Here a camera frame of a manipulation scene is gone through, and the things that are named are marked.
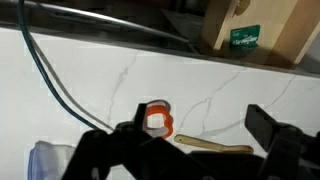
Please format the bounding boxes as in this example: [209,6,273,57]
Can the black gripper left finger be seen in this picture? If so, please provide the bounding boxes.
[62,102,214,180]

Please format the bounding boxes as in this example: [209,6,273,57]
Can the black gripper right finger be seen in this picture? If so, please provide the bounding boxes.
[244,103,309,180]

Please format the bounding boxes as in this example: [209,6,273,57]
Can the green snack packet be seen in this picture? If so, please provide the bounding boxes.
[229,24,262,51]

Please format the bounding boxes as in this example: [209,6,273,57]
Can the wooden spatula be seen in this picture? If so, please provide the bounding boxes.
[173,133,255,155]

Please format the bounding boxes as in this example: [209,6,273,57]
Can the cardboard box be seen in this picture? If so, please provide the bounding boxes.
[199,0,320,70]

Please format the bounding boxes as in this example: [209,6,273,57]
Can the steel dishwasher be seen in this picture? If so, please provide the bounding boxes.
[0,0,205,54]

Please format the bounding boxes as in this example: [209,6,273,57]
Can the clear plastic container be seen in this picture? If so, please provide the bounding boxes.
[27,140,79,180]

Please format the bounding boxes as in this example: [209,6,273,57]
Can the orange ring-shaped cutter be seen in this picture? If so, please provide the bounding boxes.
[143,99,175,140]

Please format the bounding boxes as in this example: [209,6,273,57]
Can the grey cable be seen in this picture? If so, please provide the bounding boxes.
[29,34,115,132]

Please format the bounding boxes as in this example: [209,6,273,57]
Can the dishwasher bar handle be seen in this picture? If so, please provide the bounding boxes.
[19,0,192,45]

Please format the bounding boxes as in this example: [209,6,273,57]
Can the dark hanging robot cable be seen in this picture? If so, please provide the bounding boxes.
[17,0,101,131]

